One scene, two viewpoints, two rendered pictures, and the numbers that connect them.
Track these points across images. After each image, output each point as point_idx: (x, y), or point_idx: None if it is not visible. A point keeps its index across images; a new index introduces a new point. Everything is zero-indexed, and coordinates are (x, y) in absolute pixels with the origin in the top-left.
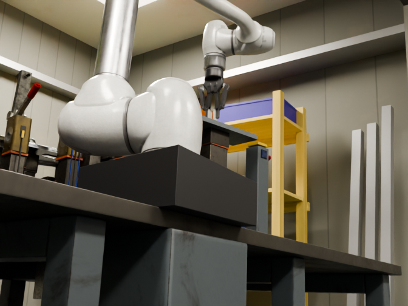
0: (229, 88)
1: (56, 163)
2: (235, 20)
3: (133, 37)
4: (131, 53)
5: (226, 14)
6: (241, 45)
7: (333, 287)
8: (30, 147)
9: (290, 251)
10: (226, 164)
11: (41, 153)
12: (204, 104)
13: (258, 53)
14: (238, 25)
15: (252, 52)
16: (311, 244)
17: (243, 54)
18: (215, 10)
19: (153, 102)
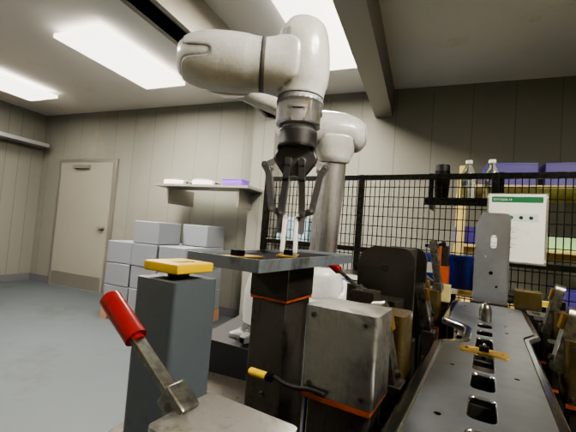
0: (262, 166)
1: (523, 339)
2: (249, 103)
3: (313, 219)
4: (311, 235)
5: (261, 109)
6: (242, 96)
7: None
8: (465, 315)
9: None
10: (250, 330)
11: (477, 321)
12: (311, 201)
13: (209, 87)
14: (246, 96)
15: (220, 91)
16: (112, 428)
17: (241, 91)
18: (273, 113)
19: None
